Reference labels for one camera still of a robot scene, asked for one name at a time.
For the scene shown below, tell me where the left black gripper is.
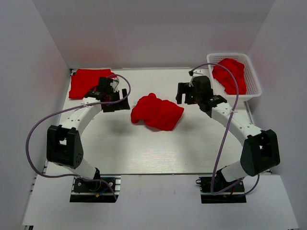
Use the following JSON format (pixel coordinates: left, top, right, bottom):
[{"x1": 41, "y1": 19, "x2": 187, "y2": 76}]
[{"x1": 104, "y1": 89, "x2": 130, "y2": 113}]

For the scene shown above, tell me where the red t shirt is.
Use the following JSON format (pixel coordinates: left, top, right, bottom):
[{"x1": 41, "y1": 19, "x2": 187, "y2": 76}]
[
  {"x1": 130, "y1": 93, "x2": 184, "y2": 131},
  {"x1": 212, "y1": 58, "x2": 247, "y2": 95},
  {"x1": 69, "y1": 69, "x2": 114, "y2": 100}
]

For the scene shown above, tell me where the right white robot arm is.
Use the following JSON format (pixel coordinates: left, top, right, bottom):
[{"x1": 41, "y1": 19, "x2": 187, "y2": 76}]
[{"x1": 176, "y1": 76, "x2": 281, "y2": 191}]

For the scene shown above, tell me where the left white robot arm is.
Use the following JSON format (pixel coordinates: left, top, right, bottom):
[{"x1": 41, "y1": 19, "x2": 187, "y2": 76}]
[{"x1": 47, "y1": 74, "x2": 131, "y2": 191}]

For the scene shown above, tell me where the folded red t shirt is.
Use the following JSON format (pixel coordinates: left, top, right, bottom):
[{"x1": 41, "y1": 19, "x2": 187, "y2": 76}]
[{"x1": 69, "y1": 69, "x2": 114, "y2": 100}]

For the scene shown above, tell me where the red t shirt in basket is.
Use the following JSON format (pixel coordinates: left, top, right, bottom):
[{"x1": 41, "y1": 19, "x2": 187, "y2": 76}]
[{"x1": 212, "y1": 58, "x2": 247, "y2": 95}]

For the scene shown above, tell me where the white plastic basket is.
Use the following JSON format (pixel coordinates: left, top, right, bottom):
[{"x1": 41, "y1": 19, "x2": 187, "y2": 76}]
[{"x1": 207, "y1": 53, "x2": 262, "y2": 103}]

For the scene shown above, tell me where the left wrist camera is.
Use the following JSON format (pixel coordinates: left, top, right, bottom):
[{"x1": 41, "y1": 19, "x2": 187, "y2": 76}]
[{"x1": 111, "y1": 77, "x2": 119, "y2": 92}]

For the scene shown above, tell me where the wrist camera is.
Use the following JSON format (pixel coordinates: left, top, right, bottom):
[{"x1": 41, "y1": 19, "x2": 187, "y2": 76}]
[
  {"x1": 188, "y1": 69, "x2": 204, "y2": 81},
  {"x1": 111, "y1": 77, "x2": 119, "y2": 92}
]

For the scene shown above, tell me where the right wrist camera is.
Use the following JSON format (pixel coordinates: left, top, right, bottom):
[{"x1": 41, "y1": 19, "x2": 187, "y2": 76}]
[{"x1": 188, "y1": 69, "x2": 204, "y2": 81}]

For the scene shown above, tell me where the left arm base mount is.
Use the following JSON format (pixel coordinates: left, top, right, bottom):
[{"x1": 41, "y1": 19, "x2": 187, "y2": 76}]
[{"x1": 70, "y1": 175, "x2": 121, "y2": 203}]

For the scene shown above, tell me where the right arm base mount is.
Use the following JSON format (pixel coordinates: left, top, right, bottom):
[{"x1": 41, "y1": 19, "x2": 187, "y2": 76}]
[{"x1": 195, "y1": 176, "x2": 247, "y2": 204}]

